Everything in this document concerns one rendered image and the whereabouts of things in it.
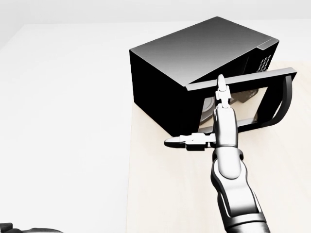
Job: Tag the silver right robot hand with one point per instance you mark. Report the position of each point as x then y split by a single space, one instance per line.
226 126

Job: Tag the dark left robot hand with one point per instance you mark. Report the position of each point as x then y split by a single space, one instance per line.
36 228

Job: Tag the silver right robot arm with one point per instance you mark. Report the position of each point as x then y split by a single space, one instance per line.
233 189

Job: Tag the black microwave door with window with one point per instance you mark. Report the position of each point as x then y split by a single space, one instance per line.
257 76

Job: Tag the black microwave body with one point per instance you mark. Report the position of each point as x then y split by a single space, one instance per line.
170 80

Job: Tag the glass turntable plate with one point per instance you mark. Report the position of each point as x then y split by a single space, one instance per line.
208 106

